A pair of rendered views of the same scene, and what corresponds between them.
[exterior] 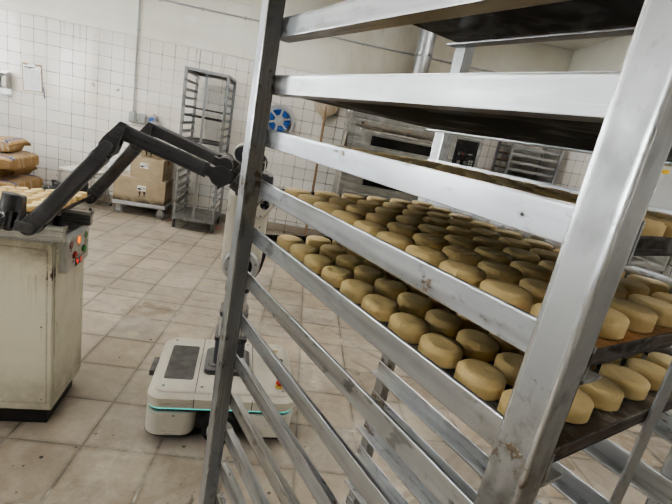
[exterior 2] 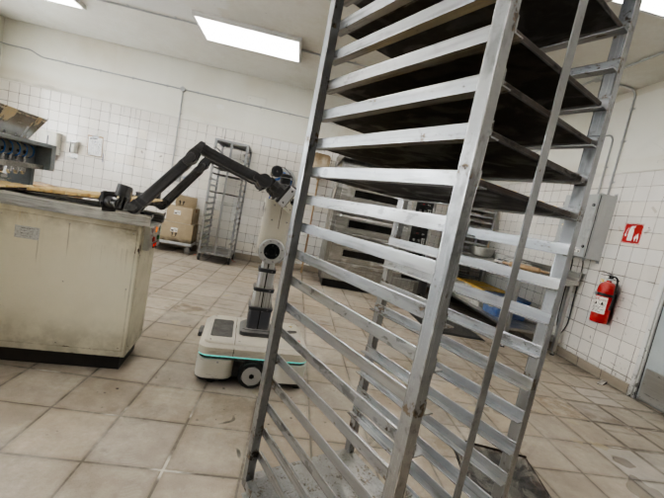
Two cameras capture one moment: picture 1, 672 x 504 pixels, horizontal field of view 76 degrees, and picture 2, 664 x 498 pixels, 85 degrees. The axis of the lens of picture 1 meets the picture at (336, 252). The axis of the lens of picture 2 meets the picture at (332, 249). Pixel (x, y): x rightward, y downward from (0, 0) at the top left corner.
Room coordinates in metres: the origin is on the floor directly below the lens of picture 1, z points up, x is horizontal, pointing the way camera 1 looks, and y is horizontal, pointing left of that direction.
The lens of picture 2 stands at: (-0.39, 0.05, 1.12)
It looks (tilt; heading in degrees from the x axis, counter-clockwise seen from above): 6 degrees down; 0
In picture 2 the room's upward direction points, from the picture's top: 11 degrees clockwise
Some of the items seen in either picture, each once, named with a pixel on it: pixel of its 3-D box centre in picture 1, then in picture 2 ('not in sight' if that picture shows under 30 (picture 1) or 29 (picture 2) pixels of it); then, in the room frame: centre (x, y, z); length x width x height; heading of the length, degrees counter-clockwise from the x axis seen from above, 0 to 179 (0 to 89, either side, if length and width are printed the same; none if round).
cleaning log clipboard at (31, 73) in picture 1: (33, 79); (95, 147); (5.44, 4.04, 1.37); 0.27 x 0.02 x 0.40; 96
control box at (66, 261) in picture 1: (74, 248); (152, 235); (1.71, 1.09, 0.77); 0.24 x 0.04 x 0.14; 13
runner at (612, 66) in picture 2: not in sight; (493, 86); (0.77, -0.34, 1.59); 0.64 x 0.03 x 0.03; 34
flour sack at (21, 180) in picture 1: (11, 182); not in sight; (4.87, 3.88, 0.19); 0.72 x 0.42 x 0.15; 11
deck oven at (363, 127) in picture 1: (399, 182); (375, 226); (5.33, -0.60, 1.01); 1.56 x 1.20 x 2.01; 96
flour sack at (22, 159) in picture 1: (7, 158); not in sight; (4.84, 3.90, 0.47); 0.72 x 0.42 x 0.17; 12
